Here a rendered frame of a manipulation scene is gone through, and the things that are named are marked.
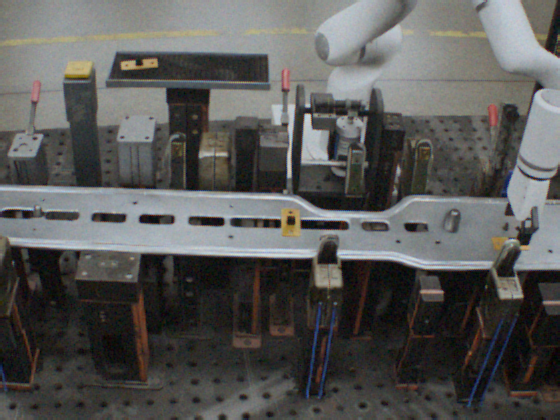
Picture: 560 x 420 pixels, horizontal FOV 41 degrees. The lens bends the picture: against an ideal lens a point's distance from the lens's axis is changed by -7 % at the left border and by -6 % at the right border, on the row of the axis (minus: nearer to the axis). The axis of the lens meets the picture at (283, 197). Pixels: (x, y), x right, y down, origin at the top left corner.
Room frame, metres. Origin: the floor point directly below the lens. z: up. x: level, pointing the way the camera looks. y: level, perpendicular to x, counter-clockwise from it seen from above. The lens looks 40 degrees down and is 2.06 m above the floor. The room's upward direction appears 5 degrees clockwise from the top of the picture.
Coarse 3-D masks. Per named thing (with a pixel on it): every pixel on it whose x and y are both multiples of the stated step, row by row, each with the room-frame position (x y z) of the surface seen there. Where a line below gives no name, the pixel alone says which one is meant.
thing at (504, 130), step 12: (504, 108) 1.39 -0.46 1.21; (516, 108) 1.40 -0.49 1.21; (504, 120) 1.40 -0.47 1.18; (516, 120) 1.37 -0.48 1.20; (504, 132) 1.40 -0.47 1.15; (504, 144) 1.39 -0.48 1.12; (492, 156) 1.38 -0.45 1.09; (504, 156) 1.38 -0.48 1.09; (492, 168) 1.37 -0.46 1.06; (504, 168) 1.37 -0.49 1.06
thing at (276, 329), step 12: (288, 264) 1.19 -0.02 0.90; (288, 276) 1.19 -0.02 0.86; (276, 288) 1.24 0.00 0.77; (288, 288) 1.19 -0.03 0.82; (276, 300) 1.21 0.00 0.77; (288, 300) 1.19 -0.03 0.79; (276, 312) 1.19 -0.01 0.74; (288, 312) 1.19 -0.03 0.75; (276, 324) 1.19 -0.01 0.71; (288, 324) 1.19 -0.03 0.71; (288, 336) 1.16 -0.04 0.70
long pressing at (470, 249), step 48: (0, 192) 1.22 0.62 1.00; (48, 192) 1.24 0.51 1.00; (96, 192) 1.25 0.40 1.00; (144, 192) 1.26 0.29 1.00; (192, 192) 1.28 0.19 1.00; (240, 192) 1.29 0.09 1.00; (48, 240) 1.09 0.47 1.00; (96, 240) 1.11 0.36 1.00; (144, 240) 1.12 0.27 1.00; (192, 240) 1.13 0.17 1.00; (240, 240) 1.14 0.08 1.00; (288, 240) 1.16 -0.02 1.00; (384, 240) 1.18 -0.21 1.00; (432, 240) 1.19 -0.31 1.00; (480, 240) 1.20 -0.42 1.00
